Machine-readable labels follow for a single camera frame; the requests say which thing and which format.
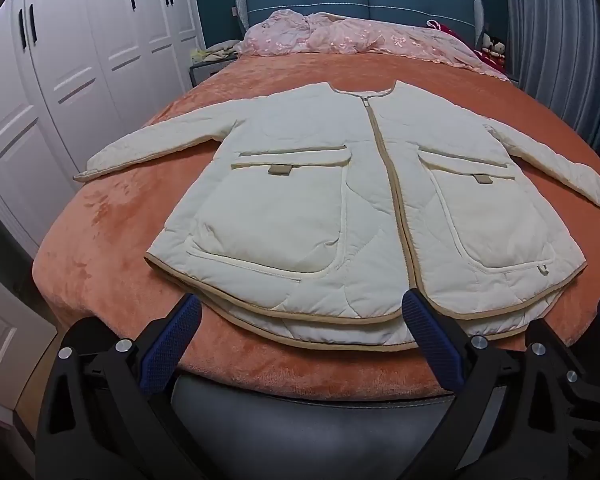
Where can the cream quilted jacket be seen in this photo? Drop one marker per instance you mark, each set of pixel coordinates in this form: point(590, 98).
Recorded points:
point(300, 210)

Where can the white panelled door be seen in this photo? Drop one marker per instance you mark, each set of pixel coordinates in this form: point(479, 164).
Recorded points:
point(7, 340)

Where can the plush toys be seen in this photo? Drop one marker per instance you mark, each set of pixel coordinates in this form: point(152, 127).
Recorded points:
point(495, 46)

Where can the pink floral quilt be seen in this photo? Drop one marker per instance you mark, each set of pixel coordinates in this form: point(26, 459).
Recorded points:
point(360, 35)

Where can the grey-blue curtain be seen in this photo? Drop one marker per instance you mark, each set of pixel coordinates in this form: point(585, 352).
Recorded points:
point(560, 35)

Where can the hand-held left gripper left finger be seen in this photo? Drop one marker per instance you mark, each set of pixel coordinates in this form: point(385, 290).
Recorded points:
point(172, 347)

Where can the red cloth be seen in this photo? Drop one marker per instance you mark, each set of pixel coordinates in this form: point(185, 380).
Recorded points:
point(442, 27)

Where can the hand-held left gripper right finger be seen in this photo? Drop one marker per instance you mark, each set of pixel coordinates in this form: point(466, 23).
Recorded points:
point(432, 342)

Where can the dark nightstand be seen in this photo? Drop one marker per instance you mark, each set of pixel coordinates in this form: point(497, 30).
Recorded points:
point(207, 72)

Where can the grey leather bed footboard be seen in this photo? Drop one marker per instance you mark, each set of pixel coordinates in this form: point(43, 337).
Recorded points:
point(310, 430)

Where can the white wardrobe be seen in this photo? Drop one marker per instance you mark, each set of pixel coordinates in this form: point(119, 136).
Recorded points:
point(70, 65)

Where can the beige cloth pile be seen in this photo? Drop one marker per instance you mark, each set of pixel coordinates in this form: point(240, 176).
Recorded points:
point(220, 51)

